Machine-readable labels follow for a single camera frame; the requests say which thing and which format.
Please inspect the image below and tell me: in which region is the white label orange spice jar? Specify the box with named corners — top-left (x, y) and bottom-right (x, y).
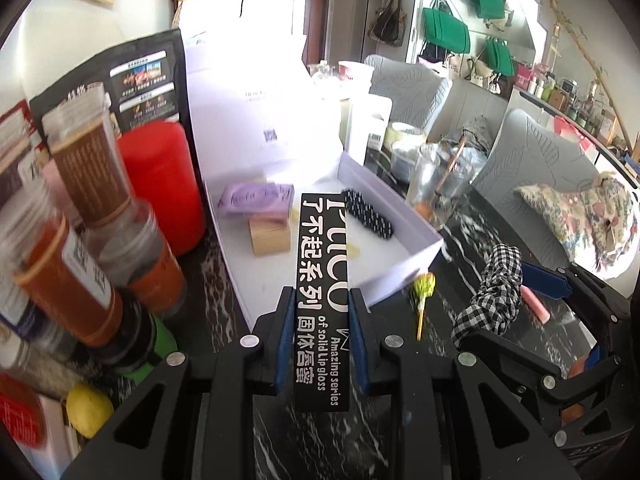
top-left (0, 180), bottom-right (126, 353)

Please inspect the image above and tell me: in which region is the beige tape roll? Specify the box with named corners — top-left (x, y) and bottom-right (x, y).
top-left (382, 121), bottom-right (428, 150)

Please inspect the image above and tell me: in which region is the brown label spice jar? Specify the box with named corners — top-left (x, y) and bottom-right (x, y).
top-left (41, 82), bottom-right (137, 228)

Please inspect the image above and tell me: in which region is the red canister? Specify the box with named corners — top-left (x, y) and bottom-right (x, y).
top-left (118, 121), bottom-right (207, 257)

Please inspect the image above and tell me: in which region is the purple packet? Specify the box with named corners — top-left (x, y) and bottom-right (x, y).
top-left (216, 181), bottom-right (295, 220)

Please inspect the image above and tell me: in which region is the pink tube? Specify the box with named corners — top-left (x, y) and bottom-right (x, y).
top-left (520, 285), bottom-right (551, 323)

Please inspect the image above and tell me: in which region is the clear lidded bowl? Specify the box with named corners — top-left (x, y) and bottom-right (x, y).
top-left (307, 60), bottom-right (346, 91)

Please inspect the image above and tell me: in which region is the red paper cup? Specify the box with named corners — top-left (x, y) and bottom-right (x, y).
top-left (337, 60), bottom-right (376, 96)

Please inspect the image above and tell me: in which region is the white hinged gift box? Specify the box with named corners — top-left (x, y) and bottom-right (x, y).
top-left (182, 35), bottom-right (445, 331)

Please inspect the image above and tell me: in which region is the gold rectangular box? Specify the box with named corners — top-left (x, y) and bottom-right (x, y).
top-left (249, 215), bottom-right (292, 257)

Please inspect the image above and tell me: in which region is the black polka dot scrunchie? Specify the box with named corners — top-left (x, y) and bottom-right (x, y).
top-left (341, 187), bottom-right (396, 241)

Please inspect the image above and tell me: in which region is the white paper shopping bag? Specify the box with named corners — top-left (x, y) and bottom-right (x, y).
top-left (177, 0), bottom-right (308, 61)

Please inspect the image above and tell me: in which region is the small metal pot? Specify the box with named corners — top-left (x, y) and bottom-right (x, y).
top-left (390, 140), bottom-right (426, 183)

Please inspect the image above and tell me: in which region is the black printed bag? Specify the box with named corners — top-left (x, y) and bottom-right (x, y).
top-left (30, 28), bottom-right (188, 141)

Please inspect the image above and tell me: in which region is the black lip gloss box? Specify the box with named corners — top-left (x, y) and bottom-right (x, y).
top-left (291, 192), bottom-right (349, 411)

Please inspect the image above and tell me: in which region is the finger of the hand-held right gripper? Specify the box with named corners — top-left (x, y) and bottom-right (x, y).
top-left (457, 329), bottom-right (571, 401)
top-left (522, 260), bottom-right (631, 331)

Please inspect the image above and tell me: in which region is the rose gold metal straw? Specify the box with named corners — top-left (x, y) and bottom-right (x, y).
top-left (440, 137), bottom-right (466, 191)

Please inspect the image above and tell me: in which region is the yellow lemon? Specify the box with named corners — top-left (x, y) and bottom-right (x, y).
top-left (65, 382), bottom-right (115, 438)

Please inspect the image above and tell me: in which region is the white carton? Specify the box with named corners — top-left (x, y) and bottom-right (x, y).
top-left (347, 94), bottom-right (393, 166)

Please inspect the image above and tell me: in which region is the grey leaf pattern chair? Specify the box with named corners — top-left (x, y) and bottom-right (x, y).
top-left (362, 54), bottom-right (453, 136)
top-left (472, 109), bottom-right (640, 281)

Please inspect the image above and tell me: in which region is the yellow green flower pick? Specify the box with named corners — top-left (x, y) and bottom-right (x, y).
top-left (411, 272), bottom-right (437, 342)

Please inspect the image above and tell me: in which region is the green tote bag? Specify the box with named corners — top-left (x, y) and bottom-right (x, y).
top-left (422, 7), bottom-right (471, 55)

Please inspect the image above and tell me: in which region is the orange powder spice jar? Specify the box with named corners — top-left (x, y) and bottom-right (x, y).
top-left (82, 199), bottom-right (188, 313)

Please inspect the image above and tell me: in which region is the red white packet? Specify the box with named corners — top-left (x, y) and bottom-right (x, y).
top-left (0, 374), bottom-right (83, 480)

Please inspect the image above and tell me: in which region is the black white checked scrunchie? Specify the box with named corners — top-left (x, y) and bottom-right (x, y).
top-left (450, 243), bottom-right (524, 351)

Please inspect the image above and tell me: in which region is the brown handbag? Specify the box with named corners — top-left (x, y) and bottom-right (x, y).
top-left (367, 0), bottom-right (406, 48)

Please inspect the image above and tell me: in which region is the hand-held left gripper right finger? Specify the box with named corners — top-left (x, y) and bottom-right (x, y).
top-left (348, 287), bottom-right (583, 480)

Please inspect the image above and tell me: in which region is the row of small bottles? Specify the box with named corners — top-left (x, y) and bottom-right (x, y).
top-left (517, 62), bottom-right (621, 141)

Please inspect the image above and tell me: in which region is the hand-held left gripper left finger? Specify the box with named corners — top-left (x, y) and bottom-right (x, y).
top-left (60, 285), bottom-right (297, 480)

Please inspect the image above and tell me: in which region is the clear glass cup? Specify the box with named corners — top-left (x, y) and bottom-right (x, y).
top-left (406, 142), bottom-right (473, 231)

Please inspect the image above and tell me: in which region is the floral cushion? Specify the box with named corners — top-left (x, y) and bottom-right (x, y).
top-left (514, 172), bottom-right (640, 281)

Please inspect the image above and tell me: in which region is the green plastic bottle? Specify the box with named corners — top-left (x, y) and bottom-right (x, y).
top-left (120, 314), bottom-right (179, 380)

